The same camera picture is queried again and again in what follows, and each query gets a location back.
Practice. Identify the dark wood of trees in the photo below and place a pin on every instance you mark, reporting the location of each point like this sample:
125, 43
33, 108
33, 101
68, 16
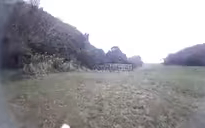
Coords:
193, 55
46, 36

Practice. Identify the green grass field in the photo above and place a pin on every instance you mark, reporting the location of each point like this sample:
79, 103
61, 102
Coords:
116, 100

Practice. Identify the robot's own part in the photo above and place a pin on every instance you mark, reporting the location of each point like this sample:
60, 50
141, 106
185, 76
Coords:
65, 126

